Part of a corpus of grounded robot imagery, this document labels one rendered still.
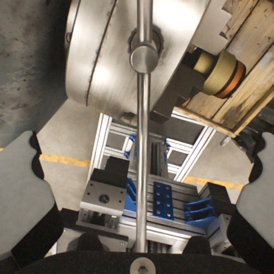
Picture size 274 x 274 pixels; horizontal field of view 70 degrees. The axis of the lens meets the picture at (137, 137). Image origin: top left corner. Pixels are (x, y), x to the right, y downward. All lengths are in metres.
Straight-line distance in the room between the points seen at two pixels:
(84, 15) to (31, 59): 0.09
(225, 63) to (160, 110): 0.14
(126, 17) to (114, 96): 0.10
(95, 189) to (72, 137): 1.34
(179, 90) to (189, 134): 1.23
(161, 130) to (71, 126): 0.85
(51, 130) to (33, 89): 1.71
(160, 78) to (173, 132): 1.30
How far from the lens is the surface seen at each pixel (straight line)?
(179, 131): 1.53
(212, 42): 0.38
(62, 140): 2.05
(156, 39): 0.24
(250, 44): 0.65
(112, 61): 0.25
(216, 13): 0.37
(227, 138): 1.01
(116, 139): 1.60
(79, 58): 0.26
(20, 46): 0.28
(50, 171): 2.43
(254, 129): 0.81
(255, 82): 0.69
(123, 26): 0.24
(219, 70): 0.39
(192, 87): 0.37
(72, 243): 0.76
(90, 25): 0.25
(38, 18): 0.28
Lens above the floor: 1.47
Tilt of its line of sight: 54 degrees down
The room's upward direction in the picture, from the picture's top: 172 degrees counter-clockwise
